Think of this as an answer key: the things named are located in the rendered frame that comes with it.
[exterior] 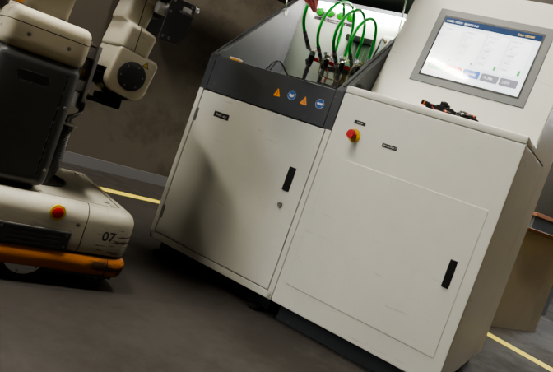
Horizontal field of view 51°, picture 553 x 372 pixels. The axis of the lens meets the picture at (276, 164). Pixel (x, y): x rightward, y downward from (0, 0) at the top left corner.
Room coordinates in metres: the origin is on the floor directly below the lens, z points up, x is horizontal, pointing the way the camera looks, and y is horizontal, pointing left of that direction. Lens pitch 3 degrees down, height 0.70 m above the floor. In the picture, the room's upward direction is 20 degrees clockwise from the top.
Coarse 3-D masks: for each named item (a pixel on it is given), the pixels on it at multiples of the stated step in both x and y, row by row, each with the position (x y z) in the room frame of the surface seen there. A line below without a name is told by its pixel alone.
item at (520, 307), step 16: (528, 240) 3.79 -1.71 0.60; (544, 240) 3.90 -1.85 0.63; (528, 256) 3.83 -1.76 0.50; (544, 256) 3.94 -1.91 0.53; (512, 272) 3.76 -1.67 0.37; (528, 272) 3.88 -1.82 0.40; (544, 272) 3.99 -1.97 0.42; (512, 288) 3.80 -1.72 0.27; (528, 288) 3.92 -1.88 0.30; (544, 288) 4.04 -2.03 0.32; (512, 304) 3.84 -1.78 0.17; (528, 304) 3.96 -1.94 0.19; (544, 304) 4.08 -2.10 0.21; (496, 320) 3.78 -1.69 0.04; (512, 320) 3.89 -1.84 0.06; (528, 320) 4.01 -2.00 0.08
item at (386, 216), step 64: (448, 0) 2.54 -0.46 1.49; (512, 0) 2.43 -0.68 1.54; (384, 64) 2.54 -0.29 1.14; (384, 128) 2.21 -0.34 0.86; (448, 128) 2.10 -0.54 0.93; (512, 128) 2.22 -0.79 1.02; (320, 192) 2.29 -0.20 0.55; (384, 192) 2.17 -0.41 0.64; (448, 192) 2.06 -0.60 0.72; (512, 192) 2.02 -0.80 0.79; (320, 256) 2.24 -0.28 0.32; (384, 256) 2.12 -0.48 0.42; (448, 256) 2.02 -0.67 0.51; (320, 320) 2.20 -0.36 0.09; (384, 320) 2.08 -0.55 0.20; (448, 320) 1.98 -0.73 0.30
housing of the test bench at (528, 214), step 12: (552, 144) 2.50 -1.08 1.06; (552, 156) 2.64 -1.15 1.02; (540, 180) 2.54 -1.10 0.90; (540, 192) 2.67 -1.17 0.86; (528, 204) 2.47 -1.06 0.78; (528, 216) 2.61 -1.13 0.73; (516, 240) 2.51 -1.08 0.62; (516, 252) 2.64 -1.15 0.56; (504, 276) 2.56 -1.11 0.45; (492, 300) 2.48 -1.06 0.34; (492, 312) 2.61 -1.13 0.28; (480, 336) 2.51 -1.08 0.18; (480, 348) 2.65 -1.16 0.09; (468, 360) 2.68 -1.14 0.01
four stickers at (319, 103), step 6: (276, 90) 2.46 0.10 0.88; (276, 96) 2.46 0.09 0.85; (288, 96) 2.43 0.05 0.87; (294, 96) 2.42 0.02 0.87; (306, 96) 2.39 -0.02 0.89; (300, 102) 2.40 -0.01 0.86; (306, 102) 2.39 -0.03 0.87; (318, 102) 2.36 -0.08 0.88; (324, 102) 2.35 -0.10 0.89; (318, 108) 2.36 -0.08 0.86
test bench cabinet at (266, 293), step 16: (192, 112) 2.66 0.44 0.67; (320, 144) 2.33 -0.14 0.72; (176, 160) 2.66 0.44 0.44; (320, 160) 2.32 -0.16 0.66; (304, 192) 2.32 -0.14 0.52; (160, 208) 2.65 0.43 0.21; (160, 240) 2.62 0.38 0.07; (288, 240) 2.32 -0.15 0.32; (160, 256) 2.63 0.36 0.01; (176, 256) 2.66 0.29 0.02; (192, 256) 2.53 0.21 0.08; (208, 272) 2.56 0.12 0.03; (224, 272) 2.44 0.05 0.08; (240, 288) 2.47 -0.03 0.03; (256, 288) 2.35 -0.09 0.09; (272, 288) 2.32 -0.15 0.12; (256, 304) 2.37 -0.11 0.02; (272, 304) 2.41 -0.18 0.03
